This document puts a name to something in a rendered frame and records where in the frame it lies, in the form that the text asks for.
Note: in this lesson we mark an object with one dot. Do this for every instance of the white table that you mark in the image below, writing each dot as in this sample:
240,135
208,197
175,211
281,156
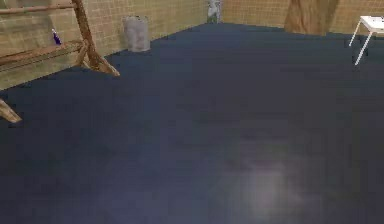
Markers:
372,24

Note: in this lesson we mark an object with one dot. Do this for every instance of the grey bin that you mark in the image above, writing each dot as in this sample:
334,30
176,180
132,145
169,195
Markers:
137,33

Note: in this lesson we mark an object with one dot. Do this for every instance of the brown wooden door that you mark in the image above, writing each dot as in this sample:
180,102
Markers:
310,16

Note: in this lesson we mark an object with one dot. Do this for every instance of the grey house plant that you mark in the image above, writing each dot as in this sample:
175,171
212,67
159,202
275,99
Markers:
214,10

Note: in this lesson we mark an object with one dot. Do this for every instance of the brown wooden shelf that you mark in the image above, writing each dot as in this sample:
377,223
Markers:
87,43

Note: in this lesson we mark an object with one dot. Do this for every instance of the blue spray bottle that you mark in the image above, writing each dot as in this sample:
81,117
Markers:
56,37

